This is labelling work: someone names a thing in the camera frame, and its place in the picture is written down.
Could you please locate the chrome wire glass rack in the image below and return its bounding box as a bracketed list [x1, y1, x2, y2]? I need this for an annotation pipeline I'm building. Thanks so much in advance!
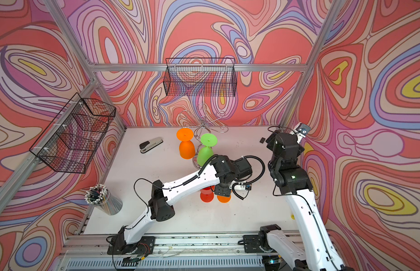
[179, 103, 229, 169]

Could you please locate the orange wine glass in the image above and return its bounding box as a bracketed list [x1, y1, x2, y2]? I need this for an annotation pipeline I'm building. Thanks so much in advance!
[177, 128, 195, 159]
[217, 195, 231, 203]

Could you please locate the red plastic wine glass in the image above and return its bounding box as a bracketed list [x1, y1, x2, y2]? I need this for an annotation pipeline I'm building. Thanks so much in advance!
[200, 186, 214, 203]

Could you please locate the metal cup of pens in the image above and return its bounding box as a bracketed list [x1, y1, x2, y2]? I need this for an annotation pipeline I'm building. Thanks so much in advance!
[84, 184, 123, 216]

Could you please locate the grey black stapler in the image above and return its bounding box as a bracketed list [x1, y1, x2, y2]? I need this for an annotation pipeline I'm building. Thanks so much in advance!
[139, 137, 163, 154]

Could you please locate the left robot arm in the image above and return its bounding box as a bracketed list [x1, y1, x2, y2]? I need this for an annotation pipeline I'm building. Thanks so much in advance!
[107, 155, 266, 255]

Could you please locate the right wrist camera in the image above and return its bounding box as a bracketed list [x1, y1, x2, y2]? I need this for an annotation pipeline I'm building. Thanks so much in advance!
[294, 123, 311, 144]

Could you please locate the black wire basket back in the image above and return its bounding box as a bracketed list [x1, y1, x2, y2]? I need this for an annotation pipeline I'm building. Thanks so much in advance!
[163, 57, 238, 97]

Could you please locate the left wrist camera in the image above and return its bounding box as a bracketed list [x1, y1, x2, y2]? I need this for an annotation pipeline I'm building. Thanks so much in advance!
[230, 182, 252, 191]

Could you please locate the green plastic wine glass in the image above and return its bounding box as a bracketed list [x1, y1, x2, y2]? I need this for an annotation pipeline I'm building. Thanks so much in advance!
[197, 133, 218, 167]

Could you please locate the black wire basket left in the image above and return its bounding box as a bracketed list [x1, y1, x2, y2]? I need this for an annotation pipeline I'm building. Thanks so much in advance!
[29, 93, 116, 174]

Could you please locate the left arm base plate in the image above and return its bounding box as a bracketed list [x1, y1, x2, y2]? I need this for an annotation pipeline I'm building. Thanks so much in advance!
[106, 236, 156, 256]

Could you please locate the black wire basket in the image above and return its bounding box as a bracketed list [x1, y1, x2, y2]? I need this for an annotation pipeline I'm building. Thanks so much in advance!
[29, 93, 116, 174]
[163, 57, 238, 97]

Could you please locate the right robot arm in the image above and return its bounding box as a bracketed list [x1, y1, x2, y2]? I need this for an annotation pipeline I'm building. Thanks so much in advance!
[260, 132, 351, 271]

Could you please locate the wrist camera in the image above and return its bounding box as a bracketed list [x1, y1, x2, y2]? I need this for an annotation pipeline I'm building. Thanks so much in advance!
[294, 123, 311, 144]
[230, 182, 252, 191]

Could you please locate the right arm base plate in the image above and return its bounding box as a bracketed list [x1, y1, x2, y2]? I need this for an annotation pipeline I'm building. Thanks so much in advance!
[238, 234, 276, 254]

